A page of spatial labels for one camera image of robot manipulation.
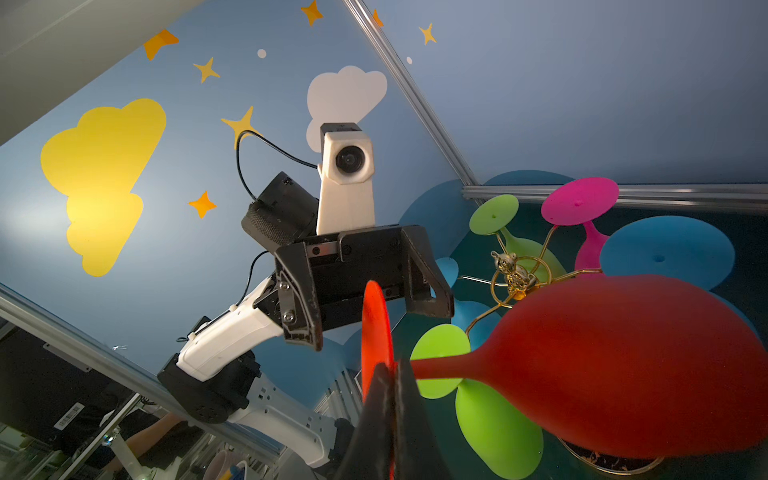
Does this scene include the red wine glass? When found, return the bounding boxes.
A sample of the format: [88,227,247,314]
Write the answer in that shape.
[361,274,768,461]

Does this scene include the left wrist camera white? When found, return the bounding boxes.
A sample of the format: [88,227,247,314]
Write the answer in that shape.
[316,123,376,235]

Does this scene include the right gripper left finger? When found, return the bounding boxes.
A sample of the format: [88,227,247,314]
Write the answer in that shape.
[335,363,395,480]

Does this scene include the back green wine glass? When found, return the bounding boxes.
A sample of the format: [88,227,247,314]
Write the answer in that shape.
[468,194,568,283]

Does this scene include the left aluminium frame post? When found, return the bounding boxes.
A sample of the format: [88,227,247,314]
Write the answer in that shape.
[343,0,480,186]

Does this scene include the green wine glass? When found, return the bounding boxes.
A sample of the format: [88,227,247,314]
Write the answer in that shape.
[468,194,568,283]
[410,323,545,480]

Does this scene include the aluminium front rail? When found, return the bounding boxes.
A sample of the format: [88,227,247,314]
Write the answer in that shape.
[1,285,279,467]

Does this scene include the pink wine glass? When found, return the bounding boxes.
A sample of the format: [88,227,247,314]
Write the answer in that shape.
[541,177,620,280]

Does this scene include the gold wire glass rack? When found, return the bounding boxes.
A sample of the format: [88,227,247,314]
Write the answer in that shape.
[458,225,664,476]

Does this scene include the blue wine glass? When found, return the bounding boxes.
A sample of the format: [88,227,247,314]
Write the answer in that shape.
[600,215,736,291]
[436,257,501,347]

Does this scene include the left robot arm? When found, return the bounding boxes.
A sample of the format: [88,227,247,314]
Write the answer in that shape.
[158,173,454,476]

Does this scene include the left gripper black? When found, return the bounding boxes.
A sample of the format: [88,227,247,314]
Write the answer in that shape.
[275,225,454,352]

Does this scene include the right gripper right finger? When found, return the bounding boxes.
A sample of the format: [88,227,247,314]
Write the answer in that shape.
[393,360,452,480]

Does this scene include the front green wine glass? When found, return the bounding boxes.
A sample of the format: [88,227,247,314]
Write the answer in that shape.
[410,323,545,480]

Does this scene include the back aluminium frame bar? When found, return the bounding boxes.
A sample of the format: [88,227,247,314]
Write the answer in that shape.
[461,182,768,216]

